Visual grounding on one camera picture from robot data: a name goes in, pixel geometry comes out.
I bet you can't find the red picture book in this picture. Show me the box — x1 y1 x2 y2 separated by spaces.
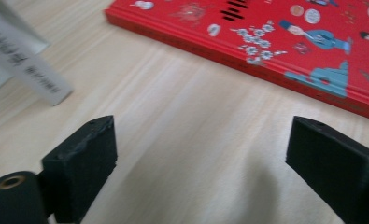
103 0 369 123

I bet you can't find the colourful animal picture book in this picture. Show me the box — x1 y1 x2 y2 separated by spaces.
0 4 75 107

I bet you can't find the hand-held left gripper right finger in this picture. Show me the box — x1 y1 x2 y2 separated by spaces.
284 115 369 224

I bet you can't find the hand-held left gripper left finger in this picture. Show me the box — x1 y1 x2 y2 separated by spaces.
41 115 119 224

